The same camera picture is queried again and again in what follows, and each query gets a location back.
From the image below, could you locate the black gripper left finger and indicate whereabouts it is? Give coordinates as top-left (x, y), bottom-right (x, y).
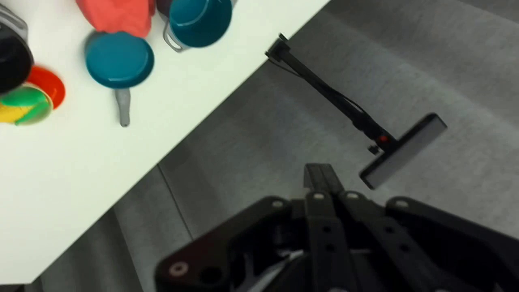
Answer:
top-left (154, 163), bottom-right (331, 292)

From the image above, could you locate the black camera stand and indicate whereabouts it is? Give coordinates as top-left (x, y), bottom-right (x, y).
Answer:
top-left (264, 32), bottom-right (449, 191)

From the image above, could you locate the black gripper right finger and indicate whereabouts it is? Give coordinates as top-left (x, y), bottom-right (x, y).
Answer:
top-left (323, 163), bottom-right (519, 292)

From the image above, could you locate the teal pan with grey handle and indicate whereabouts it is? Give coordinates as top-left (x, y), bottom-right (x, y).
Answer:
top-left (84, 30), bottom-right (156, 128)

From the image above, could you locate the black toy pot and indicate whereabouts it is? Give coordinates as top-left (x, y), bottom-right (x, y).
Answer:
top-left (0, 3), bottom-right (36, 95)

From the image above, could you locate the teal toy pot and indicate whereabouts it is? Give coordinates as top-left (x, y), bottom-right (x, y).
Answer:
top-left (160, 0), bottom-right (235, 53)

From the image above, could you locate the red toy disc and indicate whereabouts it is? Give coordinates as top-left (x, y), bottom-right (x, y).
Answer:
top-left (23, 63), bottom-right (68, 110)

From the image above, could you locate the orange cloth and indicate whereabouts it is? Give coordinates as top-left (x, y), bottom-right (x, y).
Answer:
top-left (75, 0), bottom-right (159, 38)

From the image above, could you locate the green yellow toy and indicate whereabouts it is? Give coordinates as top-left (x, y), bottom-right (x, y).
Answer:
top-left (0, 86), bottom-right (55, 126)

